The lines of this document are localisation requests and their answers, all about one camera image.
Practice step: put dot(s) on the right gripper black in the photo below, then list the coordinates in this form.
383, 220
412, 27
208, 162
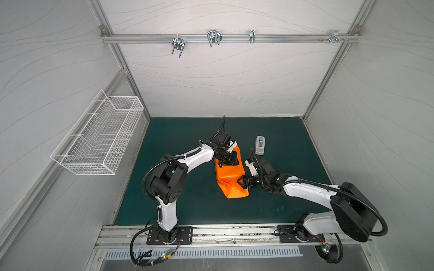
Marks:
251, 179

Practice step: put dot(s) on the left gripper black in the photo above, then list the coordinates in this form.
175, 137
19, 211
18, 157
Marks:
229, 158

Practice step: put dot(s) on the orange wrapping paper sheet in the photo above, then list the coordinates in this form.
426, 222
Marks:
229, 178

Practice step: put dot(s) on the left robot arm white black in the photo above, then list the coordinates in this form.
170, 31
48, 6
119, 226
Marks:
164, 182

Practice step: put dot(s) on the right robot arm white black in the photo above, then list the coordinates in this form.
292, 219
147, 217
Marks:
349, 211

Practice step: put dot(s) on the green table mat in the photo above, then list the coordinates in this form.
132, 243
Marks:
289, 149

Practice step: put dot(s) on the metal u-bolt clamp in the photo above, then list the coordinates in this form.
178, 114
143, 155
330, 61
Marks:
214, 37
178, 44

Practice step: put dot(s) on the white vent strip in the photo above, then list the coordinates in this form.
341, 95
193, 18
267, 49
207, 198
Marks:
260, 252

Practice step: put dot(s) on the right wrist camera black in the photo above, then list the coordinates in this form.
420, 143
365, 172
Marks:
260, 167

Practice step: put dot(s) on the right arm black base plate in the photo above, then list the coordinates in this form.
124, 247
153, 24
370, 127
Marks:
296, 234

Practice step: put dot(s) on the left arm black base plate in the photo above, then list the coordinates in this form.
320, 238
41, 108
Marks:
178, 235

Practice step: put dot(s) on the white wire basket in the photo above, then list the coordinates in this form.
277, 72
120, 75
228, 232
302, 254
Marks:
97, 142

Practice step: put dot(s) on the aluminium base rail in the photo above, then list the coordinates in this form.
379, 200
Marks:
207, 235

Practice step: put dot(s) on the aluminium cross rail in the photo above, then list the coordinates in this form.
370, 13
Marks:
226, 38

